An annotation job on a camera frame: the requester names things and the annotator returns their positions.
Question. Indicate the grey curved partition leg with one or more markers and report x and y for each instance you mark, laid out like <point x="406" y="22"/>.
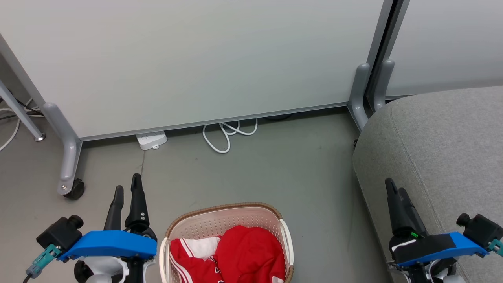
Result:
<point x="383" y="86"/>
<point x="359" y="94"/>

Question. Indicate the teal left camera connector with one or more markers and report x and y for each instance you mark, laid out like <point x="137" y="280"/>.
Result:
<point x="44" y="257"/>

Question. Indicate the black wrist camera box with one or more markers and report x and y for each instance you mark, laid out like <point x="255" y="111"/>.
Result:
<point x="481" y="228"/>
<point x="59" y="234"/>

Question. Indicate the grey fabric sofa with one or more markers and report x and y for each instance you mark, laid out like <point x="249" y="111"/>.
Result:
<point x="444" y="157"/>

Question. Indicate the small black caster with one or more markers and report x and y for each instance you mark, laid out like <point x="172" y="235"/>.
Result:
<point x="355" y="144"/>

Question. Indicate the large white partition panel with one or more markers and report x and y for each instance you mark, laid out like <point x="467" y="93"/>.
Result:
<point x="188" y="59"/>

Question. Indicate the narrow white partition panel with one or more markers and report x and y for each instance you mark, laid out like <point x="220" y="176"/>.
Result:
<point x="452" y="43"/>

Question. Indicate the cream plastic laundry basket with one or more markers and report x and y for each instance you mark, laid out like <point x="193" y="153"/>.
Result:
<point x="220" y="220"/>

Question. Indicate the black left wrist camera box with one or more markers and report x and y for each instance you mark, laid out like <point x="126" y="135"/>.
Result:
<point x="59" y="234"/>

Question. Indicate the grey partition leg with caster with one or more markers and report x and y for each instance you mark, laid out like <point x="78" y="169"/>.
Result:
<point x="70" y="157"/>

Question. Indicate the teal right camera connector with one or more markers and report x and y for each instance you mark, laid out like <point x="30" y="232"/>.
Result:
<point x="497" y="247"/>

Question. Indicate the black caster wheel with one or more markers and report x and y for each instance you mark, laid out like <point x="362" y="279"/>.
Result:
<point x="76" y="190"/>

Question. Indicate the blue left camera mount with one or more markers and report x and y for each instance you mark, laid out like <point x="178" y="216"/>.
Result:
<point x="114" y="243"/>

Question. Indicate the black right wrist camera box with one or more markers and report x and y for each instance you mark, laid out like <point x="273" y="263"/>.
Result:
<point x="481" y="228"/>

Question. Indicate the plain red garment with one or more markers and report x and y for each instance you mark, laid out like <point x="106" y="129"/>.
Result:
<point x="251" y="255"/>

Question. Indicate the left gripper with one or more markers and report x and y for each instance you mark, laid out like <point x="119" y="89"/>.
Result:
<point x="102" y="268"/>

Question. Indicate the white power strip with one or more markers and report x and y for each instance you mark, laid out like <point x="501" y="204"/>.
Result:
<point x="151" y="140"/>

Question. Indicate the teal camera connector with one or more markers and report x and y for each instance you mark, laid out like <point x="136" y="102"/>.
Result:
<point x="497" y="247"/>
<point x="44" y="257"/>

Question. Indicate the blue right camera mount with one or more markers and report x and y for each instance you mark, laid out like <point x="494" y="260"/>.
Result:
<point x="467" y="244"/>

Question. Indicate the red basketball jersey with numbers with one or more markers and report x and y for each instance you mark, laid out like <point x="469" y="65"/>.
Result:
<point x="188" y="259"/>

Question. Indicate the grey metal table leg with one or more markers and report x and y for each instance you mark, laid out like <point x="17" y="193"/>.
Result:
<point x="19" y="114"/>

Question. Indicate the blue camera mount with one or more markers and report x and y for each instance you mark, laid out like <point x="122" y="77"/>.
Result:
<point x="114" y="243"/>
<point x="467" y="244"/>

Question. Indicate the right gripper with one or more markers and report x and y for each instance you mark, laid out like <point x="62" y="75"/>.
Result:
<point x="424" y="247"/>

